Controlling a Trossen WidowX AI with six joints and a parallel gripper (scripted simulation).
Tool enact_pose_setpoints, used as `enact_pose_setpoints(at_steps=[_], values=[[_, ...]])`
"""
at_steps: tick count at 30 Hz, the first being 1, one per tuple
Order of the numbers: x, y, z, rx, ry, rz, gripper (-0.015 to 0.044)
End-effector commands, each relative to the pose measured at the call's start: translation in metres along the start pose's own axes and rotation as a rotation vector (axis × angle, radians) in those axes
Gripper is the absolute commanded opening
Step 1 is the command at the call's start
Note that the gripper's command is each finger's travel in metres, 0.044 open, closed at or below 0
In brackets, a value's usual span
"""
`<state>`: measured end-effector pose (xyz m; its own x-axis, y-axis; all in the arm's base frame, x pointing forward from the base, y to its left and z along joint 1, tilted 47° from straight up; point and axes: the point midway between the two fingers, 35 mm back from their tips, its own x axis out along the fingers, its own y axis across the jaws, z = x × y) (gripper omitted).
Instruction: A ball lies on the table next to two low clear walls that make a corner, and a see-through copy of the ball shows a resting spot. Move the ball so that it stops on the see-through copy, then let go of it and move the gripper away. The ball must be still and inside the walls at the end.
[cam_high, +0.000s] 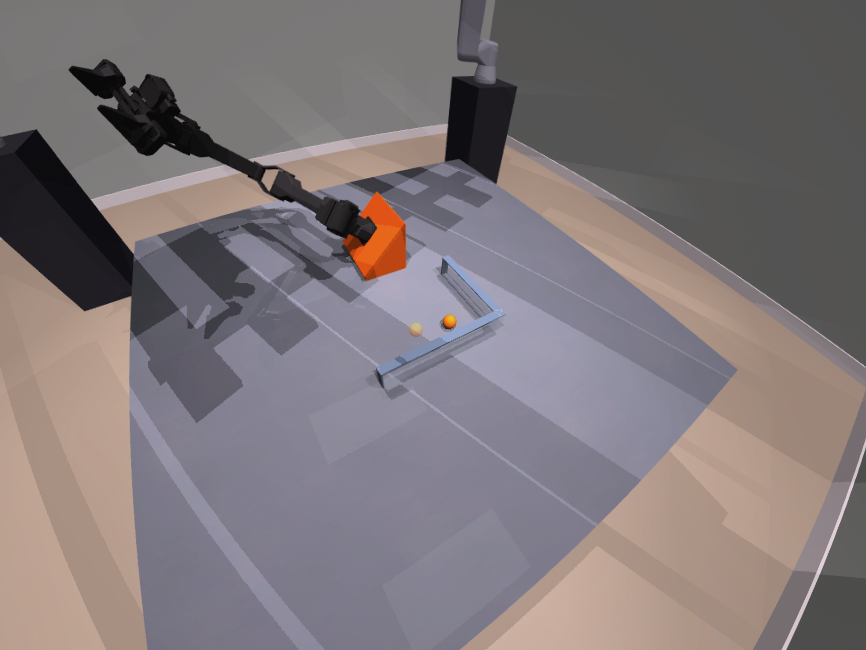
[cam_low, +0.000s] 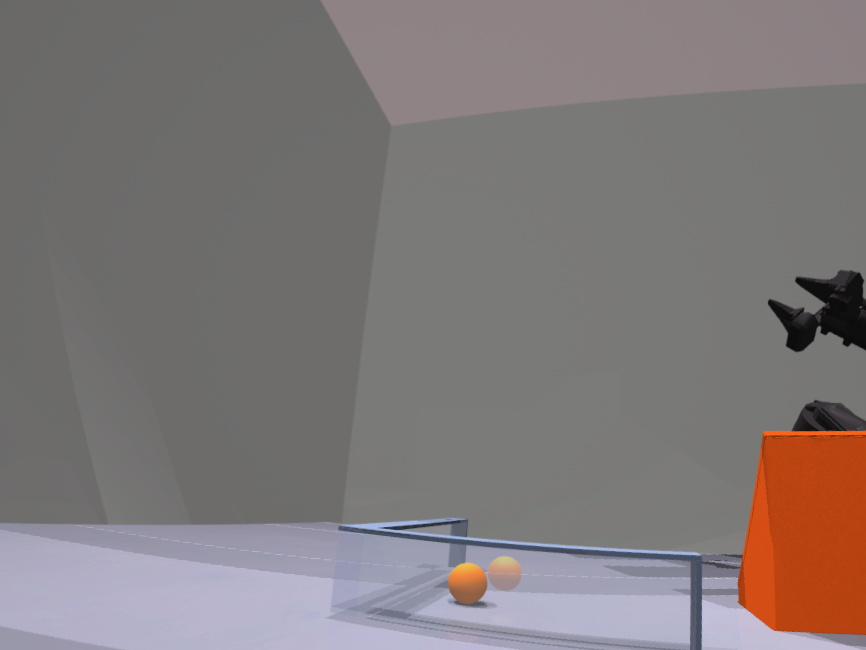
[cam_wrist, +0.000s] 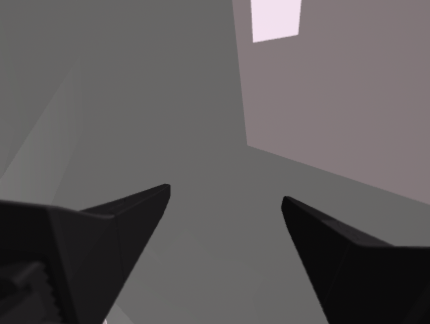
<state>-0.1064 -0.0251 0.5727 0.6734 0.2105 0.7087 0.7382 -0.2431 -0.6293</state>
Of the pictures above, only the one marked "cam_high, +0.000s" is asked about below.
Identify clear low glass walls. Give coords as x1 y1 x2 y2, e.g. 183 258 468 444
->
382 259 505 387

